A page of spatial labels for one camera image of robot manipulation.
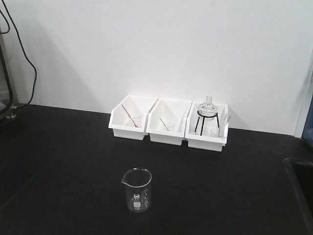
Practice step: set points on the steel equipment at left edge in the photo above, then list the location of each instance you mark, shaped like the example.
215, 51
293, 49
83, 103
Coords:
8, 95

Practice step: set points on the small beaker in left bin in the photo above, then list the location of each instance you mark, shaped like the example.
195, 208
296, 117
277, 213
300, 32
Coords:
136, 119

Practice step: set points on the black sink basin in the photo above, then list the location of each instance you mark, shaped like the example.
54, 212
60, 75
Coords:
300, 174

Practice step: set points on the red thin stirring rod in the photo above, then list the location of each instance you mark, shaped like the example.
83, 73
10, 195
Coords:
130, 117

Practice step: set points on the blue object at right edge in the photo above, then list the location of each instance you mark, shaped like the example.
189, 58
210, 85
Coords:
307, 134

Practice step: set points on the white storage bin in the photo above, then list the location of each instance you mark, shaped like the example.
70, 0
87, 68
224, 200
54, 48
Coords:
120, 123
213, 138
167, 121

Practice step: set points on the small beaker in middle bin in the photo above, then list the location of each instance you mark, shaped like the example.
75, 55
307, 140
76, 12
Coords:
171, 126

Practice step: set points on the right white storage bin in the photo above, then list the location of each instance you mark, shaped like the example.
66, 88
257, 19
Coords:
213, 138

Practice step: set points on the left white storage bin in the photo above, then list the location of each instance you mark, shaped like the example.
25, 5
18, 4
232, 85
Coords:
120, 123

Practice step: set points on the middle white storage bin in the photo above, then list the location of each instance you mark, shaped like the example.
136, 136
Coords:
167, 121

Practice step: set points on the black wire tripod stand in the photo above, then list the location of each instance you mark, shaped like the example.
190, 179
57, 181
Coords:
203, 122

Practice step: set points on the round glass flask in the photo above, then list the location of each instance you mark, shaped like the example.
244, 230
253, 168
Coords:
208, 109

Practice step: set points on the small beaker in bin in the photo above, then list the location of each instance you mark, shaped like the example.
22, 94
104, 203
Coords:
136, 119
171, 126

